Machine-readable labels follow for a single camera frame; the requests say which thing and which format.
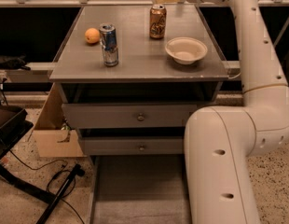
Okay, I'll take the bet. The black stand with tray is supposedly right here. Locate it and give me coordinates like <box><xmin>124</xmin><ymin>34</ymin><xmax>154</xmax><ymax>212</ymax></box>
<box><xmin>0</xmin><ymin>105</ymin><xmax>87</xmax><ymax>224</ymax></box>

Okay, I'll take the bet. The orange fruit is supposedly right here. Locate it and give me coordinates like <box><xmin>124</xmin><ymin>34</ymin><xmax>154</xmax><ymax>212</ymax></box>
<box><xmin>85</xmin><ymin>28</ymin><xmax>100</xmax><ymax>44</ymax></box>

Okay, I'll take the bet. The blue silver energy drink can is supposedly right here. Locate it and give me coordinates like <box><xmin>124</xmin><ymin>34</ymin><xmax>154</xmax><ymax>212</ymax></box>
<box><xmin>99</xmin><ymin>23</ymin><xmax>118</xmax><ymax>67</ymax></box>

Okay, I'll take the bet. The grey bottom drawer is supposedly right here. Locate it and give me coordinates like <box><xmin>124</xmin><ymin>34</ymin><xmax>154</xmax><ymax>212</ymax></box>
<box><xmin>89</xmin><ymin>155</ymin><xmax>192</xmax><ymax>224</ymax></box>

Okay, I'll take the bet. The grey drawer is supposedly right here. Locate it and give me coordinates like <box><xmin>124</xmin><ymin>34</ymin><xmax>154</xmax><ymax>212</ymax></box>
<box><xmin>89</xmin><ymin>155</ymin><xmax>192</xmax><ymax>224</ymax></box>
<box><xmin>78</xmin><ymin>137</ymin><xmax>184</xmax><ymax>155</ymax></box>
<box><xmin>62</xmin><ymin>104</ymin><xmax>197</xmax><ymax>129</ymax></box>

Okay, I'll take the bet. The cardboard box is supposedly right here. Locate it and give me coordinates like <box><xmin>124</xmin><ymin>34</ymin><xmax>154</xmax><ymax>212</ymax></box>
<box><xmin>33</xmin><ymin>84</ymin><xmax>84</xmax><ymax>158</ymax></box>

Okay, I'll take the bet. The black floor cable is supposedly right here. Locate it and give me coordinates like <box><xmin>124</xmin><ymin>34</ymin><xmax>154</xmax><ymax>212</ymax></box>
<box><xmin>9</xmin><ymin>148</ymin><xmax>87</xmax><ymax>224</ymax></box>

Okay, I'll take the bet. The grey top drawer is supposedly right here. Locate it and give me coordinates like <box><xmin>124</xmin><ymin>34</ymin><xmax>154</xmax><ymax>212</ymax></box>
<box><xmin>62</xmin><ymin>104</ymin><xmax>197</xmax><ymax>129</ymax></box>

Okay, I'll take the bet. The grey drawer cabinet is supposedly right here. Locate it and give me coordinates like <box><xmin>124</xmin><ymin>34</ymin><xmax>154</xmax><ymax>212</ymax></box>
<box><xmin>50</xmin><ymin>5</ymin><xmax>227</xmax><ymax>155</ymax></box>

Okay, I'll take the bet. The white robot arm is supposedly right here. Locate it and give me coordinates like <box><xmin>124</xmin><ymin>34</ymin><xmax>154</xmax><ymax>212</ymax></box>
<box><xmin>152</xmin><ymin>0</ymin><xmax>289</xmax><ymax>224</ymax></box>

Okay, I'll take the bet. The grey middle drawer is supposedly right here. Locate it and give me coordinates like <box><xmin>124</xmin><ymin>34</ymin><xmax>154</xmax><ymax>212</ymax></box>
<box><xmin>78</xmin><ymin>137</ymin><xmax>184</xmax><ymax>155</ymax></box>

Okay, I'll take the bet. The orange soda can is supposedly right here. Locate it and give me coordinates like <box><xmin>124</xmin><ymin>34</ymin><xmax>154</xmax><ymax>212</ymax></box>
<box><xmin>149</xmin><ymin>5</ymin><xmax>167</xmax><ymax>39</ymax></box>

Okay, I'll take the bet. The metal rail frame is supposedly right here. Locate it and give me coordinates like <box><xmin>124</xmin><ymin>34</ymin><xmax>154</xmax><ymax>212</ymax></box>
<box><xmin>0</xmin><ymin>0</ymin><xmax>236</xmax><ymax>83</ymax></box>

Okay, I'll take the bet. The white paper bowl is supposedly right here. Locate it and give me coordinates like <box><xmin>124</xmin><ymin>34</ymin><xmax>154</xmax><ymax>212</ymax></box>
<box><xmin>165</xmin><ymin>37</ymin><xmax>208</xmax><ymax>65</ymax></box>

